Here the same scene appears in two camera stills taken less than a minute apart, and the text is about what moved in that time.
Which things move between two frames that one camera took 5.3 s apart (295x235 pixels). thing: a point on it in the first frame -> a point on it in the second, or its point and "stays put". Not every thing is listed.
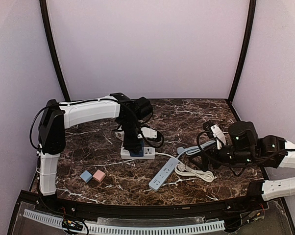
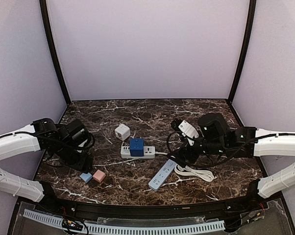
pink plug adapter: x=99 y=176 stays put
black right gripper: x=209 y=153 -> x=184 y=156
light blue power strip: x=157 y=181 stays put
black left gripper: x=132 y=142 -> x=81 y=161
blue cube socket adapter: x=138 y=152 stays put
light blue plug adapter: x=86 y=176 stays put
